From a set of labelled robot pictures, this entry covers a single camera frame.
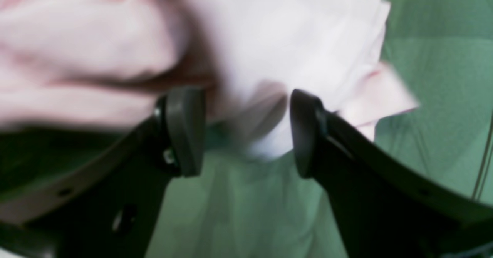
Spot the pink t-shirt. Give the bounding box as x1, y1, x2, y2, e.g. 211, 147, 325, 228
0, 0, 419, 224

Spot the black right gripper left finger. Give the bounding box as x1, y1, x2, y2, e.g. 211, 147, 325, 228
1, 87, 206, 258

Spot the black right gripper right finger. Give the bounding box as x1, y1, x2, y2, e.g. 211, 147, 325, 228
289, 89, 493, 258

